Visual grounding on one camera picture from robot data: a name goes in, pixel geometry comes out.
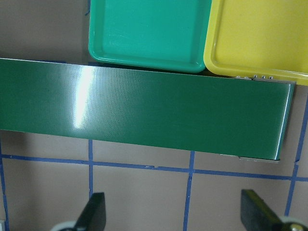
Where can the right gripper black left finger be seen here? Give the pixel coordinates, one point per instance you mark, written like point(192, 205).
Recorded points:
point(93, 216)

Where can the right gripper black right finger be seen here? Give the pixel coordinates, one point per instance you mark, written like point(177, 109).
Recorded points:
point(256, 214)

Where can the green conveyor belt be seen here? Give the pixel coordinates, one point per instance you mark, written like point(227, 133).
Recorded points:
point(239, 117)

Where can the yellow plastic tray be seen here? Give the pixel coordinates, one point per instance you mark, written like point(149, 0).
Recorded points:
point(258, 38)

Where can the green plastic tray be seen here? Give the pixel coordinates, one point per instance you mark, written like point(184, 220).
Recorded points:
point(158, 34)

